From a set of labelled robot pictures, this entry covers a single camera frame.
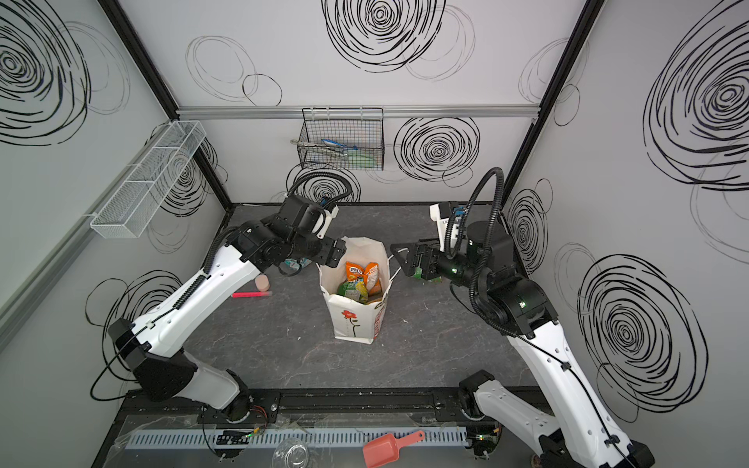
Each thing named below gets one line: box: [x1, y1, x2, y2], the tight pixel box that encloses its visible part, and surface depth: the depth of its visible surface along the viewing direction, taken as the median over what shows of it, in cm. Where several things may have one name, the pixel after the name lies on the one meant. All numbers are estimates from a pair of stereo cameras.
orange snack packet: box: [345, 261, 382, 296], surface depth 89 cm
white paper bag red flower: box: [315, 235, 393, 345], surface depth 82 cm
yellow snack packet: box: [354, 280, 368, 305], surface depth 89 cm
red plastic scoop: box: [362, 429, 427, 468], surface depth 69 cm
